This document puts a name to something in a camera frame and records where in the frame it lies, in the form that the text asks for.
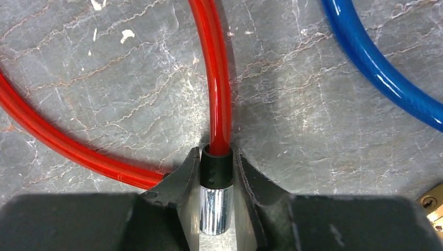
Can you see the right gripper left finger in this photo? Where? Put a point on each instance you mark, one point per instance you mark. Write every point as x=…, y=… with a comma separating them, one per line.
x=166, y=217

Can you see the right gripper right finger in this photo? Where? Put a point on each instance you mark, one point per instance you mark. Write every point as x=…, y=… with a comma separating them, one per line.
x=268, y=217

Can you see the red cable lock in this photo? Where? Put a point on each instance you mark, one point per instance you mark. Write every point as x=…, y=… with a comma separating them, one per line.
x=216, y=160

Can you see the blue cable lock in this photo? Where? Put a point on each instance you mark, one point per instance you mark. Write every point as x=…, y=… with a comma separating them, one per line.
x=356, y=43

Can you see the brass padlock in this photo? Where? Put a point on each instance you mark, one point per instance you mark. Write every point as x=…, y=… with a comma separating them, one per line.
x=431, y=203

